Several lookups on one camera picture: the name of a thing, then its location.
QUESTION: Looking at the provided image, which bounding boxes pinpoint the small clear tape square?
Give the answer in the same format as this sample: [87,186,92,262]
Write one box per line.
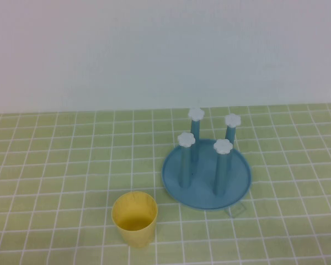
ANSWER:
[226,203,246,219]

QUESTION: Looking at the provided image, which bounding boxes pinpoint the yellow plastic cup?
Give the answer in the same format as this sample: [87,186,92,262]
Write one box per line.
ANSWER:
[111,192,158,248]

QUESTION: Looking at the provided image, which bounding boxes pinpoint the blue cup stand white caps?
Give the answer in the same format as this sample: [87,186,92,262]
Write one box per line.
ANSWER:
[161,107,253,213]

